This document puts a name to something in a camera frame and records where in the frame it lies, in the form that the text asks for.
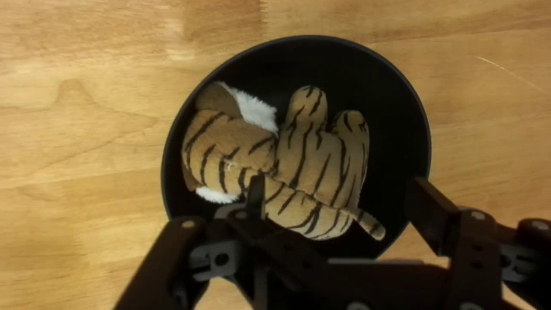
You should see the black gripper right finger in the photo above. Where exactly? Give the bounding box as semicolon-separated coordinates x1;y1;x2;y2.
403;176;551;310

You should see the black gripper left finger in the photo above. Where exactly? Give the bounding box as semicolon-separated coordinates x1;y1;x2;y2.
114;175;300;310

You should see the striped tiger stuffed animal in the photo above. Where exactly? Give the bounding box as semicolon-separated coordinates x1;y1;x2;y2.
181;82;387;243

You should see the black bowl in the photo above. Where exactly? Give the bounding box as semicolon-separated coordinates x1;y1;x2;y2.
160;33;434;261

